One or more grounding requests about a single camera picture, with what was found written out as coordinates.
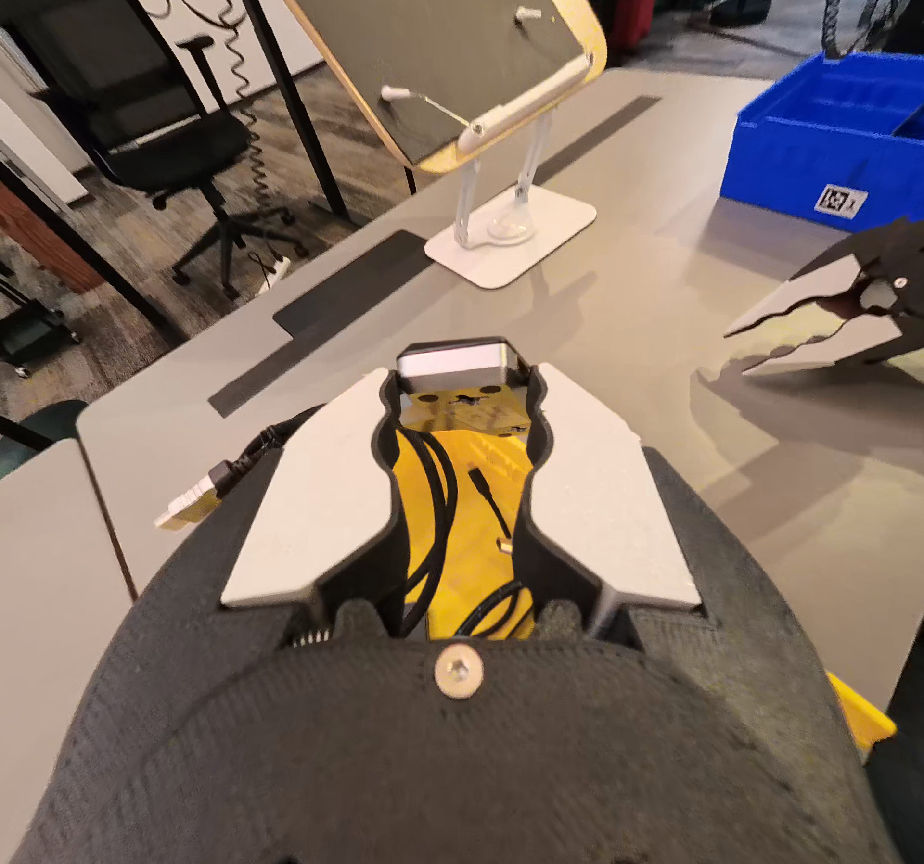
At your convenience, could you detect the yellow plastic bin stack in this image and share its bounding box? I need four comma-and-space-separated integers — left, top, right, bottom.
398, 385, 898, 758

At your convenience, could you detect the black office chair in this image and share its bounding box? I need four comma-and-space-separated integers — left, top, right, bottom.
26, 0, 314, 305

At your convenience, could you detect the blue plastic bin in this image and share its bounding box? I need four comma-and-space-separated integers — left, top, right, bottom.
718, 53, 924, 236

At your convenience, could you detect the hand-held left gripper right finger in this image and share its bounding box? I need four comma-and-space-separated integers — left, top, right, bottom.
517, 364, 704, 627

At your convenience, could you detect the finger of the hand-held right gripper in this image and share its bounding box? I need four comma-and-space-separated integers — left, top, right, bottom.
740, 319, 903, 379
722, 251, 874, 338

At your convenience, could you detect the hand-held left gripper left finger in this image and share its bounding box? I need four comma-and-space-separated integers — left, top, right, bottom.
221, 367, 408, 620

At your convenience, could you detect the red bin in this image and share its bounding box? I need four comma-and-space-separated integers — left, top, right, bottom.
607, 0, 661, 60

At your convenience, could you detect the white bar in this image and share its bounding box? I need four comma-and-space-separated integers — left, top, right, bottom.
458, 56, 597, 145

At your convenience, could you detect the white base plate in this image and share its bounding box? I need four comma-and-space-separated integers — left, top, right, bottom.
422, 114, 600, 292

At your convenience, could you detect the small grey adapter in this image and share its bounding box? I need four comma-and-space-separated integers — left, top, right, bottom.
395, 341, 515, 393

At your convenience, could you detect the coiled black cord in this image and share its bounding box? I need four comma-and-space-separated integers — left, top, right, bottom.
207, 0, 293, 256

